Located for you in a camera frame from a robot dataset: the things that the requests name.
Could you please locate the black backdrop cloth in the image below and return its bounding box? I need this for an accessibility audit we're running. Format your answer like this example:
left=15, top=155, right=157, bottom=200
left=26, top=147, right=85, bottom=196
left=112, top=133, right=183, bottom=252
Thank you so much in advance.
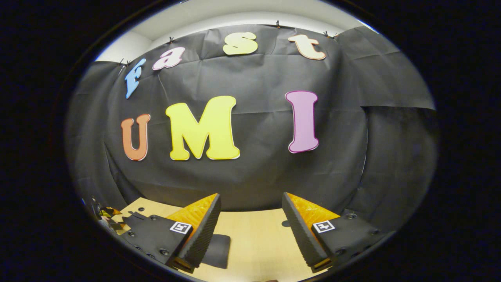
left=65, top=23, right=438, bottom=231

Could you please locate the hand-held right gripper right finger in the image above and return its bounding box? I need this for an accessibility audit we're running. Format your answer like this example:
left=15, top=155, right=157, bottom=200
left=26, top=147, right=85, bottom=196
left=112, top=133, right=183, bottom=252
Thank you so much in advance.
left=282, top=192, right=394, bottom=274

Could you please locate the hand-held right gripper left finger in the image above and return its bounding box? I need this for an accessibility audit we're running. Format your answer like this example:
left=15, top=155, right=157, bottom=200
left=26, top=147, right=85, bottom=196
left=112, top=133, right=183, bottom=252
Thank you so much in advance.
left=119, top=193, right=222, bottom=274

